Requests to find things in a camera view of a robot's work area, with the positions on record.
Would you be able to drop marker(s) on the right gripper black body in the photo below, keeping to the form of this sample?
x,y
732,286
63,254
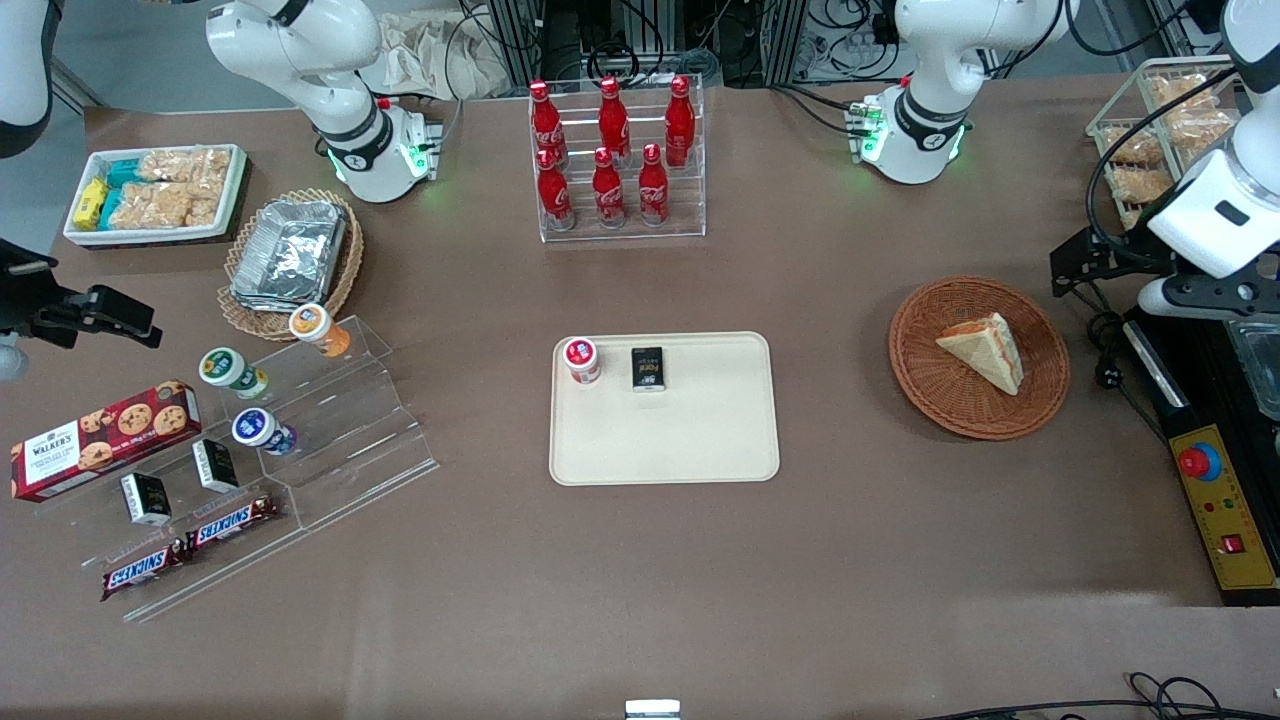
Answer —
x,y
28,297

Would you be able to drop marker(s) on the triangular sandwich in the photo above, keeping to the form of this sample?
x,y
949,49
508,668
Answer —
x,y
985,350

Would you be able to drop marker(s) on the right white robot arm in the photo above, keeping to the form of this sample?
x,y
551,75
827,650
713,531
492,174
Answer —
x,y
340,100

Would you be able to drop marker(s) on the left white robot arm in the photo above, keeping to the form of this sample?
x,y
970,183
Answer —
x,y
930,60

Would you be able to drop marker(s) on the round brown wicker basket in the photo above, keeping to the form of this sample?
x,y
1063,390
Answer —
x,y
930,380

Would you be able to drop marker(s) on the oval wicker basket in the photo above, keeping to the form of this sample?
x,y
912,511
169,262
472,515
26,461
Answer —
x,y
345,265

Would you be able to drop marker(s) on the beige plastic tray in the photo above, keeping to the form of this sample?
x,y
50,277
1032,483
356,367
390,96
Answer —
x,y
680,430

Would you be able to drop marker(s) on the rice cracker snack packet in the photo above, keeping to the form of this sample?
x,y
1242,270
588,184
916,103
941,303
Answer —
x,y
1140,185
203,205
1200,128
150,205
1130,147
1180,92
185,165

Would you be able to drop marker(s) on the white rectangular snack bin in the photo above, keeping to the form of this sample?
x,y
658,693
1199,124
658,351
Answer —
x,y
150,236

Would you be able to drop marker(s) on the yellow snack packet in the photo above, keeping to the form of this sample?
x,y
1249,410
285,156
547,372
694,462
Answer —
x,y
90,203

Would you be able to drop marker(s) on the teal snack packet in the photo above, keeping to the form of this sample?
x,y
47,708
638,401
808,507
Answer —
x,y
110,207
122,173

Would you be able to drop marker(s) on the green lid yogurt cup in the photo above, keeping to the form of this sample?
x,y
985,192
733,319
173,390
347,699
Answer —
x,y
228,368

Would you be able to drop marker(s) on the red Walkers cookie box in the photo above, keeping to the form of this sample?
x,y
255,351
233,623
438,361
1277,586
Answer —
x,y
100,440

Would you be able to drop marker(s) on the clear plastic container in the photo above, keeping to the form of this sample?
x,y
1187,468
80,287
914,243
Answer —
x,y
1262,365

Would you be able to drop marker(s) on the small black box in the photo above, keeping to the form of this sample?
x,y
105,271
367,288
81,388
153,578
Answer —
x,y
648,368
146,498
215,465

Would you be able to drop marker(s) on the blue lid yogurt cup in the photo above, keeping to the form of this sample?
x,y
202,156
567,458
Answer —
x,y
258,428

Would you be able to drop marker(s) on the stack of foil trays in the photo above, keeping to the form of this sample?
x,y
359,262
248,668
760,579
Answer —
x,y
290,250

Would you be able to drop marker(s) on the orange lid yogurt cup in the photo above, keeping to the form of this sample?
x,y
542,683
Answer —
x,y
315,325

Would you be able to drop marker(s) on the red emergency stop button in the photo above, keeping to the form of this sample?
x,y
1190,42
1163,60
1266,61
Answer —
x,y
1200,462

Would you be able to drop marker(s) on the Snickers chocolate bar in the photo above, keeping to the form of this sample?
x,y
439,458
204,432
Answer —
x,y
230,522
140,570

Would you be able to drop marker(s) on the clear acrylic tiered stand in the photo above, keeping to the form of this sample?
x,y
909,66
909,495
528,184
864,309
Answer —
x,y
340,440

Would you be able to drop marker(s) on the black machine with yellow panel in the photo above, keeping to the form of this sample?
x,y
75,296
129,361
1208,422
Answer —
x,y
1230,520

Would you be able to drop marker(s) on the beige cloth bag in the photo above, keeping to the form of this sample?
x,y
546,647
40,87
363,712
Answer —
x,y
440,60

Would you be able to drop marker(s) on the red cola bottle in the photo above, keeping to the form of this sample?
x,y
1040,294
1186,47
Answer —
x,y
607,192
613,120
555,195
653,190
546,125
680,125

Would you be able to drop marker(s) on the clear acrylic bottle rack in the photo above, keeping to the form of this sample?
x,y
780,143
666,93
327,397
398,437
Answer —
x,y
625,232

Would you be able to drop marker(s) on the red lid yogurt cup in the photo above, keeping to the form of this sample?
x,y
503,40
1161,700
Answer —
x,y
581,360

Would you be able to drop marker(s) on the small silver object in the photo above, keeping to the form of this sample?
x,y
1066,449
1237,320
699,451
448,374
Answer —
x,y
652,710

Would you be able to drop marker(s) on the aluminium frame equipment rack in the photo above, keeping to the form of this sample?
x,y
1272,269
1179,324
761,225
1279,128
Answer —
x,y
560,35

